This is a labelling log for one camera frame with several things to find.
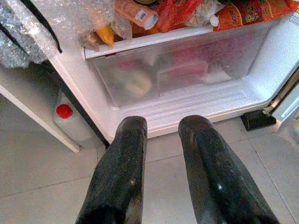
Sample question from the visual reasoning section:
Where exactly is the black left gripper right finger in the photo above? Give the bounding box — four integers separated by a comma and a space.
178, 115, 281, 224

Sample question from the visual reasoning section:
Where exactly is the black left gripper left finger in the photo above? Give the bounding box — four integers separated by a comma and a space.
74, 116, 148, 224

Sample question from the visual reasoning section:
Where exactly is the black fridge white interior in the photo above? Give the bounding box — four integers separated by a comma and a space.
45, 0, 299, 146

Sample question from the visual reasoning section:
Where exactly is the black fridge foot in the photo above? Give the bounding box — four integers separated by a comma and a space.
240, 109, 278, 132

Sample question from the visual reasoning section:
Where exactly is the white jug red cap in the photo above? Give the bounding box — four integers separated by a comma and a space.
52, 90, 97, 150

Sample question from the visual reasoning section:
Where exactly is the pale round food pack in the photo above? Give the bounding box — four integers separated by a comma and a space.
116, 60, 153, 97

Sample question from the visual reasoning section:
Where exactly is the frosted crisper drawer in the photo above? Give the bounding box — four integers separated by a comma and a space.
89, 22, 281, 108

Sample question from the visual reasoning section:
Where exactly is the red flat box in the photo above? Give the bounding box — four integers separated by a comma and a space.
156, 50, 209, 90

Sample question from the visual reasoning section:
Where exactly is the white crisper cover shelf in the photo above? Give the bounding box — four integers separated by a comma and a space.
82, 20, 281, 59

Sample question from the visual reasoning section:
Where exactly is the clear spice bag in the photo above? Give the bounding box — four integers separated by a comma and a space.
78, 24, 133, 51

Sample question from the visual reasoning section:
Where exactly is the clear bag of nuts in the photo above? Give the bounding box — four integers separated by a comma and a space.
186, 0, 225, 28

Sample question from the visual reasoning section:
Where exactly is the orange red snack bag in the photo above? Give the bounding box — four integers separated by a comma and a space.
153, 0, 211, 34

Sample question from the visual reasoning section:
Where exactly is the red printed snack bag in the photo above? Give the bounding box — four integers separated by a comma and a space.
213, 0, 299, 33

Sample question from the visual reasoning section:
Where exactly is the clear bubble wrap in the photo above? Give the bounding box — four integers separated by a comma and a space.
0, 0, 79, 69

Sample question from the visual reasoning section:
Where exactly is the black strap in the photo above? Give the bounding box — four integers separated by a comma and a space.
0, 22, 24, 50
22, 0, 63, 54

